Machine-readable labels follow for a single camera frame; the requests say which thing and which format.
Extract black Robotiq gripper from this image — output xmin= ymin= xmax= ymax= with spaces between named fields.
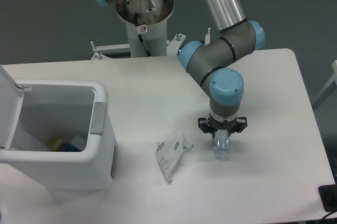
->
xmin=198 ymin=116 xmax=247 ymax=137

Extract clear plastic water bottle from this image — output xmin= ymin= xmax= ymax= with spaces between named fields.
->
xmin=212 ymin=130 xmax=231 ymax=161

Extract clear plastic wrapper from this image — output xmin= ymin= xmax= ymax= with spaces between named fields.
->
xmin=155 ymin=130 xmax=194 ymax=184

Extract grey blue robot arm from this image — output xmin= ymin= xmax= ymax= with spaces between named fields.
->
xmin=96 ymin=0 xmax=265 ymax=135

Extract blue trash package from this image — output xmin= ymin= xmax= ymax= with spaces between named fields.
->
xmin=62 ymin=143 xmax=82 ymax=152

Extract white trash can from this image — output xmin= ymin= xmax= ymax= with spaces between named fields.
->
xmin=1 ymin=79 xmax=116 ymax=190

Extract yellow orange trash packet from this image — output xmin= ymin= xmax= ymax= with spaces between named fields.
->
xmin=47 ymin=138 xmax=65 ymax=152

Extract black device at corner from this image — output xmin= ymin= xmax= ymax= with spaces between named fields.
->
xmin=318 ymin=184 xmax=336 ymax=212

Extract white pedestal base frame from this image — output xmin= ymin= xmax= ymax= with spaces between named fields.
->
xmin=91 ymin=27 xmax=214 ymax=60

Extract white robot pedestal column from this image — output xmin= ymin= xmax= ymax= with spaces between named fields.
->
xmin=115 ymin=0 xmax=174 ymax=57

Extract white frame at right edge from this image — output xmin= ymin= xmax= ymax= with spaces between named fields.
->
xmin=312 ymin=60 xmax=336 ymax=111

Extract black pedestal cable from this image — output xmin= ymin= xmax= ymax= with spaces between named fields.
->
xmin=134 ymin=12 xmax=153 ymax=57

